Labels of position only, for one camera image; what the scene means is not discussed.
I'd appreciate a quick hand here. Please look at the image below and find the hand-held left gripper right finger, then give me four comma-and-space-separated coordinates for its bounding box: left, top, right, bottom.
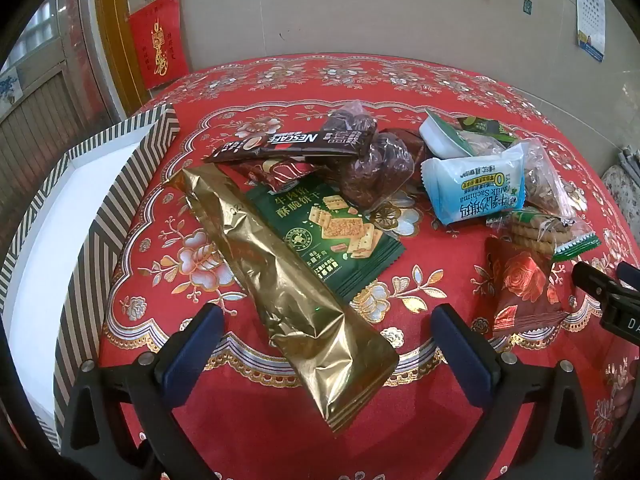
431, 305, 608, 480

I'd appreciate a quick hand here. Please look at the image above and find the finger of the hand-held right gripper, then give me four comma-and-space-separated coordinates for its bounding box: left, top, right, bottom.
616, 261, 640, 291
572, 260, 632, 312

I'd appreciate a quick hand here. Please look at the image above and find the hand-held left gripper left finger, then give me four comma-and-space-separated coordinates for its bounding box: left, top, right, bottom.
60, 302, 226, 480

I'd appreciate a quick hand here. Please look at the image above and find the green round biscuit packet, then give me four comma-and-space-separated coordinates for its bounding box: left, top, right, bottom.
492, 207, 601, 261

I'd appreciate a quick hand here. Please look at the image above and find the red rose print packet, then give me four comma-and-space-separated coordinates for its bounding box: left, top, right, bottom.
484, 236, 571, 338

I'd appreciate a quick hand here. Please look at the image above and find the clear bag of walnuts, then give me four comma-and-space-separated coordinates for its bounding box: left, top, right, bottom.
460, 130, 588, 218

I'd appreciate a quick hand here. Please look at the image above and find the long gold foil packet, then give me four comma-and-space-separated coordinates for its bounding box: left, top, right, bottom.
180, 165, 401, 433

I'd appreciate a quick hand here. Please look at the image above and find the light blue pastry packet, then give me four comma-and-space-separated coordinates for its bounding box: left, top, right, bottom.
420, 142, 528, 226

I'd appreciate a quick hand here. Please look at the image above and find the dark green cracker packet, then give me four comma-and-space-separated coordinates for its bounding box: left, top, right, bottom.
245, 175, 405, 306

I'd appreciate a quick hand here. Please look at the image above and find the small dark green packet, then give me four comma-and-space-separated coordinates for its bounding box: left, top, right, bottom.
457, 116, 518, 143

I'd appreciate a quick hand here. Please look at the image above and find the striped cardboard box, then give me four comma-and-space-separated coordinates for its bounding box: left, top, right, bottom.
0, 102, 181, 441

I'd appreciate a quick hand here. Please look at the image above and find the red coffee sachet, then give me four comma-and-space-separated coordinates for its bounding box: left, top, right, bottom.
235, 155, 326, 193

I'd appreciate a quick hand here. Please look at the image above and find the clear bag of red dates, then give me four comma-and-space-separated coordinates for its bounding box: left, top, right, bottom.
310, 100, 426, 211

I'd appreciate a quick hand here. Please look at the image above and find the white and green packet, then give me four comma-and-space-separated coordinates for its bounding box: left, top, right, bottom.
419, 109, 476, 161

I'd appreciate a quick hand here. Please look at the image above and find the brown coffee stick packet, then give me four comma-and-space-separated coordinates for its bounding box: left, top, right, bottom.
204, 127, 373, 163

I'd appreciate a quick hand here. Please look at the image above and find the floral chair cushion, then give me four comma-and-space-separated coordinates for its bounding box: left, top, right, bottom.
600, 165, 640, 221

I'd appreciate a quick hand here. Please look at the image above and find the red floral tablecloth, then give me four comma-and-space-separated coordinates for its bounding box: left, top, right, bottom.
52, 55, 640, 480

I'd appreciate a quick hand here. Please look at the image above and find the grey rod bundle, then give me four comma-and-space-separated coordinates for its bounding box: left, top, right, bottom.
617, 144, 640, 177

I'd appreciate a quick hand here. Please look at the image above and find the brown slatted wooden panel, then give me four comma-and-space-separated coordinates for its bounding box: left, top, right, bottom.
0, 60, 118, 256

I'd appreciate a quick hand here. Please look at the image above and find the red paper poster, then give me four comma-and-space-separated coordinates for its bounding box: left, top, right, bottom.
127, 0, 190, 91

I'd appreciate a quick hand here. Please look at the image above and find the wall calendar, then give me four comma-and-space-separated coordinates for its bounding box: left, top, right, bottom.
574, 0, 608, 63

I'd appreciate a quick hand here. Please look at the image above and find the wooden door frame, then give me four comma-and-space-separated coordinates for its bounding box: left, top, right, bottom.
95, 0, 151, 118

